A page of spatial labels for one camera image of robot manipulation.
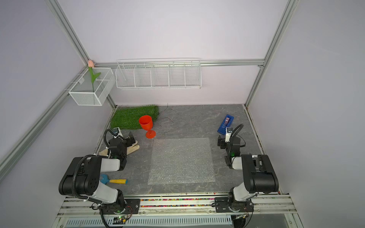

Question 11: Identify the green artificial grass mat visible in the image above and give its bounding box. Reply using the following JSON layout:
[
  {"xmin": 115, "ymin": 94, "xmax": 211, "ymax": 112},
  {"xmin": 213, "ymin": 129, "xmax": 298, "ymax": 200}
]
[{"xmin": 110, "ymin": 105, "xmax": 159, "ymax": 130}]

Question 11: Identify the blue tape dispenser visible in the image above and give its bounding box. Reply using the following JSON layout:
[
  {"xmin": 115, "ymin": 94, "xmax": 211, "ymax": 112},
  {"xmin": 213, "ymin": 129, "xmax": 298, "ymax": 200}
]
[{"xmin": 217, "ymin": 115, "xmax": 234, "ymax": 135}]

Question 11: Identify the small white mesh basket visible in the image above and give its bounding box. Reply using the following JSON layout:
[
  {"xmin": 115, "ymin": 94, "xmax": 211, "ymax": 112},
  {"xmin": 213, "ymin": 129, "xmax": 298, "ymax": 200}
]
[{"xmin": 68, "ymin": 67, "xmax": 116, "ymax": 106}]

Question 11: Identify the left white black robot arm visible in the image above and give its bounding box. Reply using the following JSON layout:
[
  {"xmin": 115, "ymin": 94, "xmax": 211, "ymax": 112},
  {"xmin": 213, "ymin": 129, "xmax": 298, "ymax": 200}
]
[{"xmin": 59, "ymin": 128, "xmax": 140, "ymax": 216}]

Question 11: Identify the clear bubble wrap sheet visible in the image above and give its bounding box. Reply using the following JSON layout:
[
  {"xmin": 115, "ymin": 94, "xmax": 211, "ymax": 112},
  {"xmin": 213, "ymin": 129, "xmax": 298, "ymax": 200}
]
[{"xmin": 148, "ymin": 138, "xmax": 215, "ymax": 185}]

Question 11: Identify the red plastic wine glass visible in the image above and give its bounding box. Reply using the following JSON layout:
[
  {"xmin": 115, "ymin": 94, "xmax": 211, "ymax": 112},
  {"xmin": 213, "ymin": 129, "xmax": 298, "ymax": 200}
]
[{"xmin": 139, "ymin": 115, "xmax": 156, "ymax": 139}]

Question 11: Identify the blue yellow garden rake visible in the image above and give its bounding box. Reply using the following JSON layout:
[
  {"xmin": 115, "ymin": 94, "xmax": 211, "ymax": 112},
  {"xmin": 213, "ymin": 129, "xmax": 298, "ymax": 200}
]
[{"xmin": 100, "ymin": 174, "xmax": 128, "ymax": 184}]

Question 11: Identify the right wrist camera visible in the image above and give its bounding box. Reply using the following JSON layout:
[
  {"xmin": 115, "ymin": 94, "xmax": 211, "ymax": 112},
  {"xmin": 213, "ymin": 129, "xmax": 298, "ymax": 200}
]
[{"xmin": 225, "ymin": 127, "xmax": 234, "ymax": 143}]

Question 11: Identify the pink artificial tulip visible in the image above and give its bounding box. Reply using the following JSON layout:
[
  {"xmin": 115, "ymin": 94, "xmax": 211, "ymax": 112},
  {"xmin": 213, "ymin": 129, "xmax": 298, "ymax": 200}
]
[{"xmin": 87, "ymin": 60, "xmax": 101, "ymax": 92}]

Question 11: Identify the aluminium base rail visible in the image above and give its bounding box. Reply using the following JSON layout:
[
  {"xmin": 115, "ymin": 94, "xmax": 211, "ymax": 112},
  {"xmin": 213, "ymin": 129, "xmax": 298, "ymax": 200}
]
[{"xmin": 52, "ymin": 192, "xmax": 303, "ymax": 228}]

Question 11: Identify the long white wire basket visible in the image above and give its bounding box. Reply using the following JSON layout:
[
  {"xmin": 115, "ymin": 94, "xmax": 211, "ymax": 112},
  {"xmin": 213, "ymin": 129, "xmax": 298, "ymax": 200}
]
[{"xmin": 116, "ymin": 58, "xmax": 202, "ymax": 89}]

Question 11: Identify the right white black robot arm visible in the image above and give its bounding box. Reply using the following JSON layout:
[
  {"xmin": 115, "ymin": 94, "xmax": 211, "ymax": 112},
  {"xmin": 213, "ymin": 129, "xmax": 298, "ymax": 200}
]
[{"xmin": 212, "ymin": 124, "xmax": 279, "ymax": 214}]

